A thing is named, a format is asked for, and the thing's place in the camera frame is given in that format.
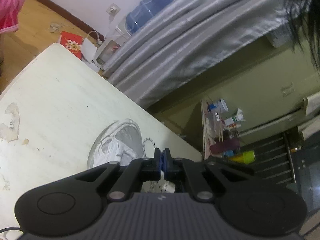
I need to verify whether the white black speckled shoelace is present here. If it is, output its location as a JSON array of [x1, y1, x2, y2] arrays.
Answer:
[[143, 137, 156, 158]]

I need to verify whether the white paper cup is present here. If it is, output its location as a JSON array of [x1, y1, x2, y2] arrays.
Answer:
[[208, 99, 228, 113]]

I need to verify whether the white mint sneaker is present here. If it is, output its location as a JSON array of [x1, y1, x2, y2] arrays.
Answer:
[[87, 118, 176, 194]]

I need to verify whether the grey curtain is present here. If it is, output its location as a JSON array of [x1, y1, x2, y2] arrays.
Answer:
[[104, 0, 286, 108]]

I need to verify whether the cluttered side table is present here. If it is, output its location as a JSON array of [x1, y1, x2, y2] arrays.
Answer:
[[200, 99, 246, 159]]

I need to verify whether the white water dispenser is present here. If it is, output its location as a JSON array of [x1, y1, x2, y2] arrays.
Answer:
[[92, 17, 131, 70]]

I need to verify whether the red gift box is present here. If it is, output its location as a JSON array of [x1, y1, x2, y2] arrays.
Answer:
[[59, 31, 83, 60]]

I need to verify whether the white green tube box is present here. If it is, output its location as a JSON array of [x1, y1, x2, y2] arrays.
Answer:
[[223, 108, 246, 127]]

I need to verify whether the white wall socket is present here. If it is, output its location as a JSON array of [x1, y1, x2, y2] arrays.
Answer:
[[106, 3, 120, 16]]

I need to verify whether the dark red bottle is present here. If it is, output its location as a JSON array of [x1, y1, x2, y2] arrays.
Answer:
[[209, 139, 240, 155]]

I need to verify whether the black cable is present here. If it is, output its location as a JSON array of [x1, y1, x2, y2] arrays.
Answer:
[[0, 226, 25, 238]]

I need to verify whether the blue water bottle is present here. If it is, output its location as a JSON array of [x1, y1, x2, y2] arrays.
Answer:
[[125, 0, 174, 35]]

